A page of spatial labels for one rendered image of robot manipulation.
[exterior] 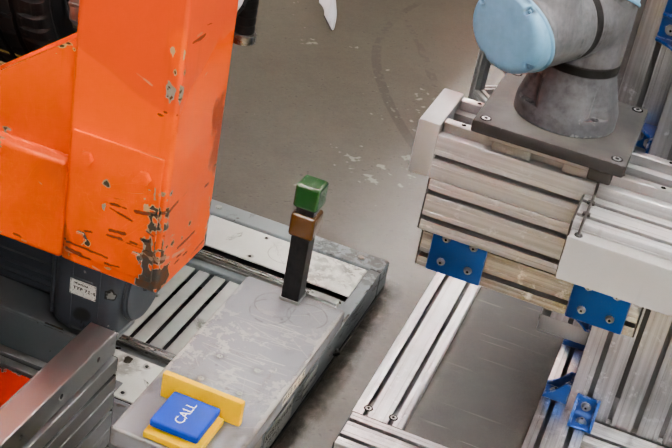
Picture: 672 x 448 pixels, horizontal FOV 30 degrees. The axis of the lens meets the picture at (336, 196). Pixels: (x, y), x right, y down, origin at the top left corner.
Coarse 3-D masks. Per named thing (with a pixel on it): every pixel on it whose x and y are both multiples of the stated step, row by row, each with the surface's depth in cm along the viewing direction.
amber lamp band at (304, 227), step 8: (296, 216) 188; (304, 216) 187; (320, 216) 189; (296, 224) 188; (304, 224) 188; (312, 224) 187; (320, 224) 190; (288, 232) 190; (296, 232) 189; (304, 232) 188; (312, 232) 188
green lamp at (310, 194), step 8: (304, 176) 188; (312, 176) 188; (304, 184) 185; (312, 184) 186; (320, 184) 186; (328, 184) 187; (296, 192) 186; (304, 192) 185; (312, 192) 185; (320, 192) 185; (296, 200) 186; (304, 200) 186; (312, 200) 185; (320, 200) 186; (304, 208) 186; (312, 208) 186
